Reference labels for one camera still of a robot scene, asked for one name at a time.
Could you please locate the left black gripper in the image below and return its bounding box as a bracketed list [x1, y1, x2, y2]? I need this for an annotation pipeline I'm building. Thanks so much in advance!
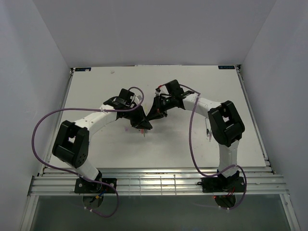
[125, 104, 153, 130]

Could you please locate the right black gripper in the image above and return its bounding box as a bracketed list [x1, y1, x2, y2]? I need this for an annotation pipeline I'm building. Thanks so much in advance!
[147, 95, 175, 121]

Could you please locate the black pen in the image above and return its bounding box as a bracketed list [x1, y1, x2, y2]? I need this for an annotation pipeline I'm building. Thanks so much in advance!
[205, 118, 210, 137]

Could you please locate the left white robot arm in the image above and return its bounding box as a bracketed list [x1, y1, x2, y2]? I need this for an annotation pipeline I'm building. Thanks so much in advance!
[52, 87, 153, 192]

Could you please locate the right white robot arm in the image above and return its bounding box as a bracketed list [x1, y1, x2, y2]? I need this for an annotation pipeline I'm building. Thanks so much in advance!
[147, 79, 246, 193]

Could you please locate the right blue corner label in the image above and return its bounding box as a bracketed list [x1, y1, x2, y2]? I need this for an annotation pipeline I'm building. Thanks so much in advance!
[218, 65, 235, 70]

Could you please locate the blue corner label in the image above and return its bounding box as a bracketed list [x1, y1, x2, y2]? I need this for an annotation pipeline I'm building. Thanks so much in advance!
[75, 67, 91, 72]
[218, 65, 235, 70]

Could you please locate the left blue corner label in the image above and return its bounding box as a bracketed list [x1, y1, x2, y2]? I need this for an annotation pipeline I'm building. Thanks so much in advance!
[75, 67, 91, 72]

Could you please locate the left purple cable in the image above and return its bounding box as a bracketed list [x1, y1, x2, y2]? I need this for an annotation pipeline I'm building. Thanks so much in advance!
[32, 86, 144, 218]

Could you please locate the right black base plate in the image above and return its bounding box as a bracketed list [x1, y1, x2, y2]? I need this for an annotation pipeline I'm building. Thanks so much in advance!
[197, 177, 246, 193]

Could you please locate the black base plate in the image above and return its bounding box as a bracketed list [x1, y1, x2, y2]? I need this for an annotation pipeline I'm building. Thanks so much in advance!
[74, 178, 115, 194]
[197, 177, 246, 193]

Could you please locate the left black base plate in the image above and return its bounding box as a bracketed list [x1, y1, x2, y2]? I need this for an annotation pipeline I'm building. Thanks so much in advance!
[74, 178, 115, 194]

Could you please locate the aluminium rail frame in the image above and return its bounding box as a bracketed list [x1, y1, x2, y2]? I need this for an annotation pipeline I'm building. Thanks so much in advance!
[28, 167, 289, 196]

